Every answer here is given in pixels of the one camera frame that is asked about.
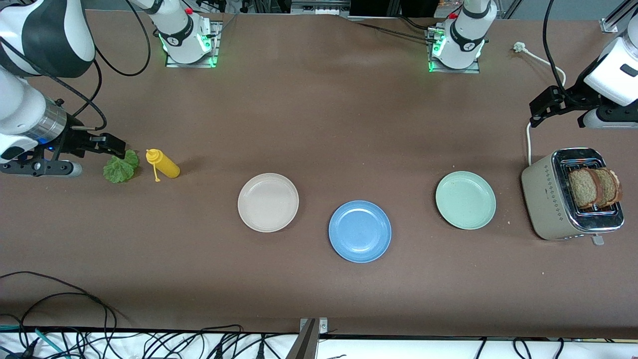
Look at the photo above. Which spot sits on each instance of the green lettuce leaf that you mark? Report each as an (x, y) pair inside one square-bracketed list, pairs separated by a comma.
[(119, 169)]

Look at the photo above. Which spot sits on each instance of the yellow squeeze bottle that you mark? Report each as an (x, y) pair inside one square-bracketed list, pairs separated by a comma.
[(168, 167)]

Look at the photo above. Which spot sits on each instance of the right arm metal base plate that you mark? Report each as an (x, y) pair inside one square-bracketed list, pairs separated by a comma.
[(215, 50)]

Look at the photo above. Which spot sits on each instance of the blue plate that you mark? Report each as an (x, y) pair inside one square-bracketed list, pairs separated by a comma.
[(360, 232)]

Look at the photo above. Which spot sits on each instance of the pale green plate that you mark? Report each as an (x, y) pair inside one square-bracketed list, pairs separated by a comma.
[(465, 200)]

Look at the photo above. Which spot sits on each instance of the beige plate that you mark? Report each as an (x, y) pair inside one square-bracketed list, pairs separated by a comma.
[(268, 202)]

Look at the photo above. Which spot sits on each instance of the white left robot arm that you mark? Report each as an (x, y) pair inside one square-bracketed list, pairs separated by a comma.
[(466, 40)]

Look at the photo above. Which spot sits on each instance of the aluminium profile post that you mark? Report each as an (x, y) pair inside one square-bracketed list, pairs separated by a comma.
[(306, 344)]

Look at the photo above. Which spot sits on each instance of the aluminium frame corner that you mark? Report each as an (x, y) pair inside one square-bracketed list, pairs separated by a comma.
[(612, 24)]

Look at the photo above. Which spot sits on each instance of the brown bread slice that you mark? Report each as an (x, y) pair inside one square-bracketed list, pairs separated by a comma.
[(583, 188), (612, 187)]

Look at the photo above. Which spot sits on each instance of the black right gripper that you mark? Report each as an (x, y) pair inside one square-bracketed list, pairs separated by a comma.
[(75, 137)]

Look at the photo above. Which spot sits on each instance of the beige chrome toaster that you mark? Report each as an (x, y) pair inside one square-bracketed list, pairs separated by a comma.
[(546, 199)]

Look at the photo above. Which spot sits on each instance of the silver aluminium rail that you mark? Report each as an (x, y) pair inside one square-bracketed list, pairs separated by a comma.
[(319, 7)]

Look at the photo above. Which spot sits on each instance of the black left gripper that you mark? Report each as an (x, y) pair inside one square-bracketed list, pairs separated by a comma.
[(574, 97)]

